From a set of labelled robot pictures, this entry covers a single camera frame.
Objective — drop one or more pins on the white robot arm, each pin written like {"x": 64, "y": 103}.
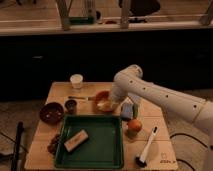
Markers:
{"x": 192, "y": 109}

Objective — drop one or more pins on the orange red bowl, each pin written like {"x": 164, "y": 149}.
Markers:
{"x": 103, "y": 96}

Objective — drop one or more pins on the dark maroon bowl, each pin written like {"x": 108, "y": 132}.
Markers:
{"x": 51, "y": 113}

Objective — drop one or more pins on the white paper cup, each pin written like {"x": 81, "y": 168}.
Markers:
{"x": 76, "y": 81}

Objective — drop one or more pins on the blue green sponge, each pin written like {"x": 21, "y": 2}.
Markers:
{"x": 129, "y": 111}

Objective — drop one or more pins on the small dark metal cup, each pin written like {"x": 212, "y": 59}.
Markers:
{"x": 71, "y": 106}

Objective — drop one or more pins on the orange fruit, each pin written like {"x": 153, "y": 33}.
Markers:
{"x": 134, "y": 126}

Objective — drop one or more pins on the beige wooden block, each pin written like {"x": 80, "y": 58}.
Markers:
{"x": 76, "y": 140}

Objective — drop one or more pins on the green plastic tray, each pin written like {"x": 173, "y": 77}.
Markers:
{"x": 102, "y": 150}

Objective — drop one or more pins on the white black dish brush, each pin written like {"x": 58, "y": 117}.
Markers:
{"x": 141, "y": 158}

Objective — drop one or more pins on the black pole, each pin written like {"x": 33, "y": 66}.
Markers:
{"x": 16, "y": 149}

